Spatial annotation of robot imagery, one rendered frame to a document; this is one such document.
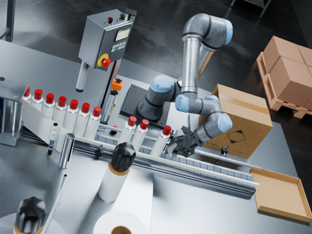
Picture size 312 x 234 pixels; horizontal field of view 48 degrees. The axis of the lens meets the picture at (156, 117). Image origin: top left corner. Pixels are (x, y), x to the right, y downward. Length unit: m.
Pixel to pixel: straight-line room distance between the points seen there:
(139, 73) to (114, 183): 1.08
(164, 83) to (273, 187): 0.83
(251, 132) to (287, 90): 2.37
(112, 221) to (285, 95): 3.30
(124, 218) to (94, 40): 0.68
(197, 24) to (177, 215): 0.88
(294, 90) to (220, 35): 2.65
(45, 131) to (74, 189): 0.28
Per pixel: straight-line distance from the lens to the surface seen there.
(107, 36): 1.37
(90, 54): 1.44
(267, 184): 2.07
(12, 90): 1.50
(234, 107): 1.90
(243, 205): 1.89
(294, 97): 4.37
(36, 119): 1.58
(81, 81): 1.62
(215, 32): 1.72
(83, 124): 1.63
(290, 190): 2.15
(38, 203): 1.13
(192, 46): 1.64
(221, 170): 1.89
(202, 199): 1.78
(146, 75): 2.33
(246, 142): 2.00
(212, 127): 1.57
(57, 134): 1.53
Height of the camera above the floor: 2.13
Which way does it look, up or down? 39 degrees down
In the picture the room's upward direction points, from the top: 25 degrees clockwise
